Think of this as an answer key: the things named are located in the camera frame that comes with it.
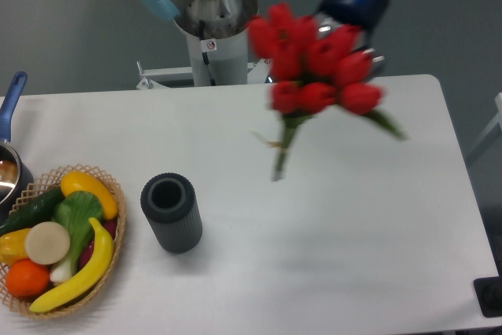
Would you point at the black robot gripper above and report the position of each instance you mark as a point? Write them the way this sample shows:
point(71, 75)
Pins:
point(366, 14)

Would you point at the red tulip bouquet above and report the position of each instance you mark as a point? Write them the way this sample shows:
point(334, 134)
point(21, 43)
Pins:
point(311, 72)

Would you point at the dark grey ribbed vase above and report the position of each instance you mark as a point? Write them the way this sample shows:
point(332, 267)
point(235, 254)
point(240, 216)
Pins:
point(169, 203)

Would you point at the black device at table edge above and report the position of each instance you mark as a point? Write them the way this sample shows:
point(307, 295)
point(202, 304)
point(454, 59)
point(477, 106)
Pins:
point(488, 293)

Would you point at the purple vegetable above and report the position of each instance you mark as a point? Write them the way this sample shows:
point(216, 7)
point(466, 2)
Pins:
point(111, 227)

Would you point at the green bok choy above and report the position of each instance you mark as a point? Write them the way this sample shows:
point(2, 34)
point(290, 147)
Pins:
point(73, 214)

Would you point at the yellow banana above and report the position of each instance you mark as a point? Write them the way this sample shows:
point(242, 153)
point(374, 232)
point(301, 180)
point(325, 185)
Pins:
point(85, 279)

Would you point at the woven wicker basket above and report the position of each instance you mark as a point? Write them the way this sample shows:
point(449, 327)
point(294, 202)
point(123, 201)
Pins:
point(42, 184)

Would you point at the green cucumber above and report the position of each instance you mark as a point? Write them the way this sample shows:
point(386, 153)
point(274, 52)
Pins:
point(39, 209)

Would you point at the beige round disc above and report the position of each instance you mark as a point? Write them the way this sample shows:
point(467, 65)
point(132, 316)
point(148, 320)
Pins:
point(47, 243)

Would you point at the yellow bell pepper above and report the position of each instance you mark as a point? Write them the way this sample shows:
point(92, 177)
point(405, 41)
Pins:
point(12, 246)

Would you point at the orange fruit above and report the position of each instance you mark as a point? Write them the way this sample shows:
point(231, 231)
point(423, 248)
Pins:
point(25, 278)

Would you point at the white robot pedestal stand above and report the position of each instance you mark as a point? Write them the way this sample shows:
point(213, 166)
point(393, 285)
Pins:
point(213, 62)

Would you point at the white frame at right edge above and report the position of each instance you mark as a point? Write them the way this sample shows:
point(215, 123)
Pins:
point(487, 137)

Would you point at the blue-handled steel saucepan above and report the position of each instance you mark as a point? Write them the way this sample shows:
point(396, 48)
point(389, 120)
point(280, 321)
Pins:
point(15, 176)

